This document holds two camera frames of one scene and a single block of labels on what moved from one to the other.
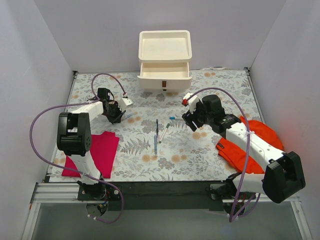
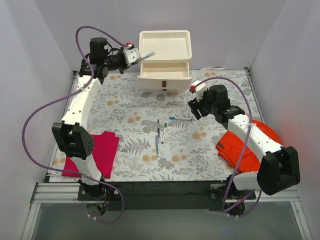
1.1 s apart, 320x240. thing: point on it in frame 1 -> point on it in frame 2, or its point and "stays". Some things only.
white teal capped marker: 176,118 stays
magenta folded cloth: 103,149 stays
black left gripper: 116,113 -> 122,58
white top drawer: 164,75 stays
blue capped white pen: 131,114 -> 149,55
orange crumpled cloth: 241,160 stays
